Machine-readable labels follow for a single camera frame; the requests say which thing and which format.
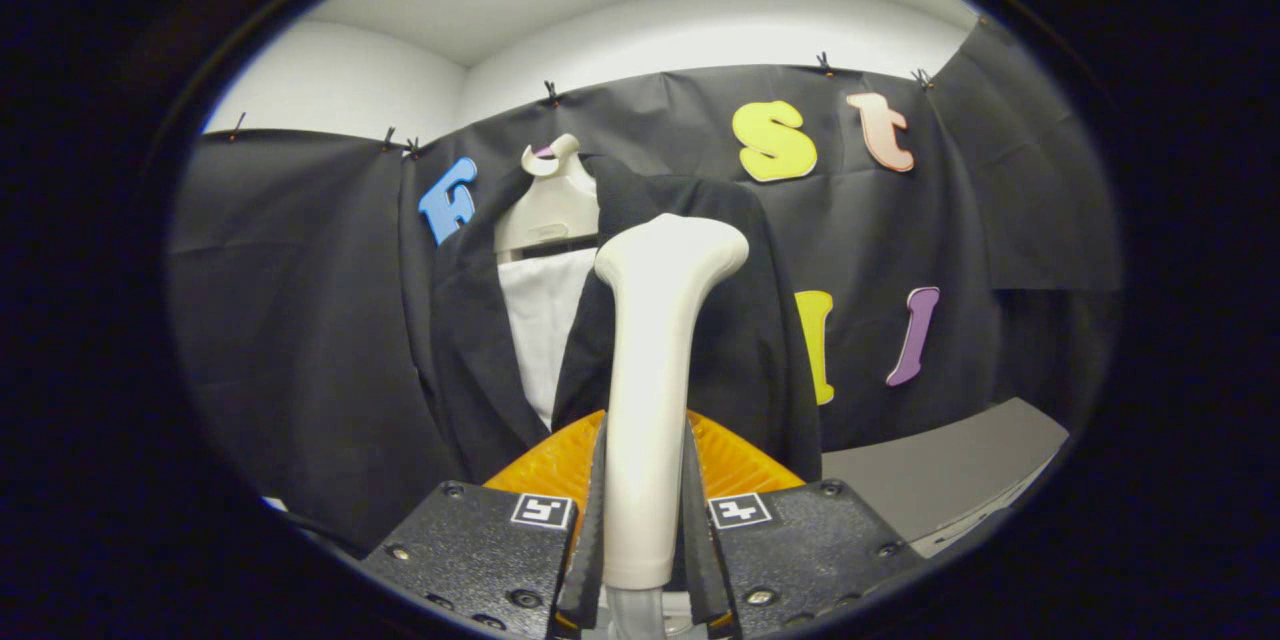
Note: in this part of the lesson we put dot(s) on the grey beige cabinet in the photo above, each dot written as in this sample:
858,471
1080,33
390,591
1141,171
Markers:
950,470

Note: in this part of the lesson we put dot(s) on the white plastic hanger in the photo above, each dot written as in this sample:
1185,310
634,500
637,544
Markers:
550,210

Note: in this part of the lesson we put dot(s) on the black backdrop cloth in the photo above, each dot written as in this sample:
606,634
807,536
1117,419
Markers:
300,320

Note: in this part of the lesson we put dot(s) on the white shirt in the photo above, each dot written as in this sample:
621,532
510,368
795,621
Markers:
545,320

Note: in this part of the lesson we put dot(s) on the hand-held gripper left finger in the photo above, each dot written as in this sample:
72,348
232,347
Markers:
480,550

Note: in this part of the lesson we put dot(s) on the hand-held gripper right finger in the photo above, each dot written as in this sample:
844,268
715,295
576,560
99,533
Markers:
800,550

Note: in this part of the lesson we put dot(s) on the black suit jacket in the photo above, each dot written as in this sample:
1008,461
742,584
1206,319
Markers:
760,320

